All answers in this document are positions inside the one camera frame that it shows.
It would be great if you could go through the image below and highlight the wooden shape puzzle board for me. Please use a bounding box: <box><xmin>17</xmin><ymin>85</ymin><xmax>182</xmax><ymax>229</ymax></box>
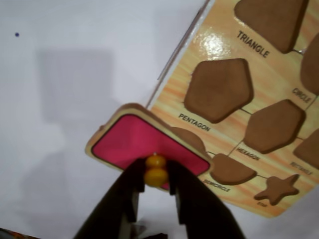
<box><xmin>147</xmin><ymin>0</ymin><xmax>319</xmax><ymax>220</ymax></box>

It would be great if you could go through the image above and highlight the pink rectangle piece yellow pin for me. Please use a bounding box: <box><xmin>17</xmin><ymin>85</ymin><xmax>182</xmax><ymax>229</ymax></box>
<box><xmin>84</xmin><ymin>102</ymin><xmax>215</xmax><ymax>191</ymax></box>

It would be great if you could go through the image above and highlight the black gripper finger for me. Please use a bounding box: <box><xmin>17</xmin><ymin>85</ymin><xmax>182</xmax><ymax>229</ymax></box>
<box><xmin>167</xmin><ymin>160</ymin><xmax>247</xmax><ymax>239</ymax></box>
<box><xmin>73</xmin><ymin>158</ymin><xmax>147</xmax><ymax>239</ymax></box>

